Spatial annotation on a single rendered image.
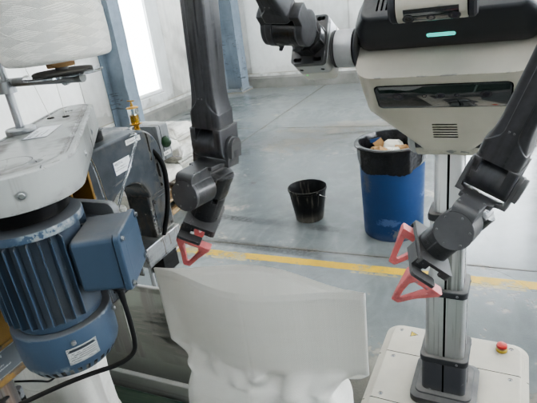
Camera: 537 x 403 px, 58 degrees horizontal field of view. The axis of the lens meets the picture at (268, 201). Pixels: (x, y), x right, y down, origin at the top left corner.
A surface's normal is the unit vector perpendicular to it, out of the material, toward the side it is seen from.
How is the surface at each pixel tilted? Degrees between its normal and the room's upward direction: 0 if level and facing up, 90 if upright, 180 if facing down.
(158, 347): 90
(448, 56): 40
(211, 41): 96
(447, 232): 78
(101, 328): 91
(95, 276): 90
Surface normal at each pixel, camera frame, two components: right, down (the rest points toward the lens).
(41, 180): 0.76, 0.18
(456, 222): -0.58, 0.19
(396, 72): -0.37, -0.44
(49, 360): 0.08, 0.40
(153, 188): 0.91, 0.04
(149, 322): -0.39, 0.40
